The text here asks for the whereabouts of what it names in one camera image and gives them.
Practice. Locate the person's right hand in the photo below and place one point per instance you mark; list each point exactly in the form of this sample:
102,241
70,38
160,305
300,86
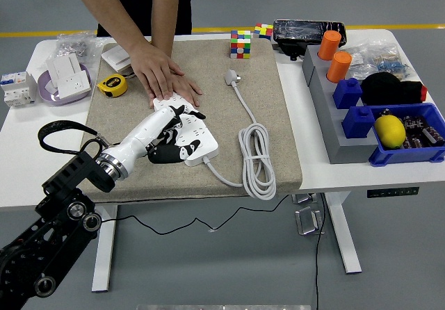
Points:
156,70

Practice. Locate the person's left hand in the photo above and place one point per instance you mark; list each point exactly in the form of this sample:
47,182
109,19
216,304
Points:
187,88

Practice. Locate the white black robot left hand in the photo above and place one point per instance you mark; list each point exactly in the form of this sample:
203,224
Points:
146,131

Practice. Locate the white power strip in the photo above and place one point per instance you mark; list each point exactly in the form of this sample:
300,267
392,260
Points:
205,139

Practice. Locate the person's left forearm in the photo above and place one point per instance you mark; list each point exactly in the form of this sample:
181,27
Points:
165,11

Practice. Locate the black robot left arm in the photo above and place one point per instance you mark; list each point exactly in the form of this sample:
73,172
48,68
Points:
73,174

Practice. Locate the person's right forearm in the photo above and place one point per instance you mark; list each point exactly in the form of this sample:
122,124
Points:
109,7

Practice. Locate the grey-brown mat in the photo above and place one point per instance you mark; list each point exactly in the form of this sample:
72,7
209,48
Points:
222,115

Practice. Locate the large colourful puzzle cube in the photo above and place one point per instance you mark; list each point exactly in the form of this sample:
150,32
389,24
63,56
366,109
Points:
240,44

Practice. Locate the clear bag of screws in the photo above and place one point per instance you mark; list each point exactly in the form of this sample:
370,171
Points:
73,46

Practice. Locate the small colourful puzzle cube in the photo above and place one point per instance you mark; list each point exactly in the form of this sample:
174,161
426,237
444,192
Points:
263,31

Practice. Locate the purple bowl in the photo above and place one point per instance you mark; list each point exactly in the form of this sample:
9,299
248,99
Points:
47,96

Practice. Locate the small black gadget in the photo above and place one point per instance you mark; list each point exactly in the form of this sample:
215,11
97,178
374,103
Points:
292,51

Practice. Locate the black plastic-wrapped box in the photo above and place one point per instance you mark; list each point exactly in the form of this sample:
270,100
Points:
299,32

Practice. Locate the white circuit breaker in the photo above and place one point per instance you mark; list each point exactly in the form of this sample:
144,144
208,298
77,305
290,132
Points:
17,91

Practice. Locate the orange cylinder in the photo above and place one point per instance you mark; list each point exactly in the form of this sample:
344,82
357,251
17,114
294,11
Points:
339,67
329,46

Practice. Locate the grey peg block base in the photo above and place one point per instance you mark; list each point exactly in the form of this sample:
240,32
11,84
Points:
333,132

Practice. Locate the blue block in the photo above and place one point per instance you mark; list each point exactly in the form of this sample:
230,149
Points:
358,122
347,94

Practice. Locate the white table leg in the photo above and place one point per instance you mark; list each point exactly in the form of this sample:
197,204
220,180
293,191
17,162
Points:
342,233
103,286

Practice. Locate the clear bag of small parts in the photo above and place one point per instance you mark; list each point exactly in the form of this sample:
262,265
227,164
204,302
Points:
361,58

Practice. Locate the black fabric bundle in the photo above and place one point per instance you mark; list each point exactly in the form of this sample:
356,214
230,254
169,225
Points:
389,89

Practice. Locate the clear bag of blue components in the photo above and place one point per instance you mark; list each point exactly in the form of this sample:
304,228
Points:
391,63

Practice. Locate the yellow lemon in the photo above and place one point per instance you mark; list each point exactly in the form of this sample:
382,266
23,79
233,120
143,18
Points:
389,132

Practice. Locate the blue plastic bin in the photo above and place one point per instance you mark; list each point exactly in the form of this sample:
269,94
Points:
406,155

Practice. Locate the black table control panel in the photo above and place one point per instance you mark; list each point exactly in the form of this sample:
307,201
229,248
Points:
393,192

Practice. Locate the dark cylindrical capacitor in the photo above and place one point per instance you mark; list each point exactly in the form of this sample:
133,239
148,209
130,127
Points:
415,122
412,141
432,136

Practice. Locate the white wall switch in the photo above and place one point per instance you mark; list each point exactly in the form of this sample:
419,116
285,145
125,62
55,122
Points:
116,56

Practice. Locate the white wall socket panel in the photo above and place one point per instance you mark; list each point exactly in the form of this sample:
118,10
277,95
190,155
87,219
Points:
73,84

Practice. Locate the white plain wall panel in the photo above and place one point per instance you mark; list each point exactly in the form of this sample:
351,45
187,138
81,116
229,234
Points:
64,65

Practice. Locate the small silver metal bracket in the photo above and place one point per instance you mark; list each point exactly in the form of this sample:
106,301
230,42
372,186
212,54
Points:
305,198

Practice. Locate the large silver metal bracket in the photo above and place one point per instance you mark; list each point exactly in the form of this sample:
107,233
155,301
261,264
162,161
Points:
308,221

